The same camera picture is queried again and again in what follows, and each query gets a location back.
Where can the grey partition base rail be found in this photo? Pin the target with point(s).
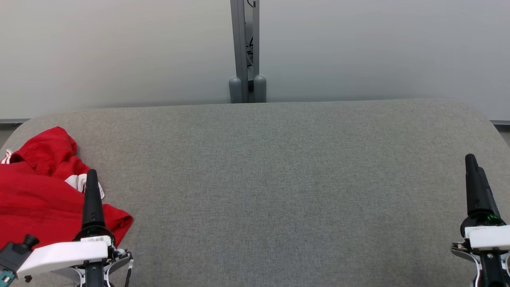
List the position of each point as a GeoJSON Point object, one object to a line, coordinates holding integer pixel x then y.
{"type": "Point", "coordinates": [501, 122]}
{"type": "Point", "coordinates": [12, 120]}

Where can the red and white jersey shirt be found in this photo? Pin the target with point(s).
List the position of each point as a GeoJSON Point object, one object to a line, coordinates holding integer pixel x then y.
{"type": "Point", "coordinates": [36, 211]}

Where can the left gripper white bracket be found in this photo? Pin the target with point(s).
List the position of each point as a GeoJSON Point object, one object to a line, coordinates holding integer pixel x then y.
{"type": "Point", "coordinates": [63, 255]}

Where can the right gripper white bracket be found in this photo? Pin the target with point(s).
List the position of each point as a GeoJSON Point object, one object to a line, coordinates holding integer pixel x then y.
{"type": "Point", "coordinates": [490, 239]}

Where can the grey metal partition post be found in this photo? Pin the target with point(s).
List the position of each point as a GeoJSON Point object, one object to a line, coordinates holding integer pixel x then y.
{"type": "Point", "coordinates": [239, 40]}

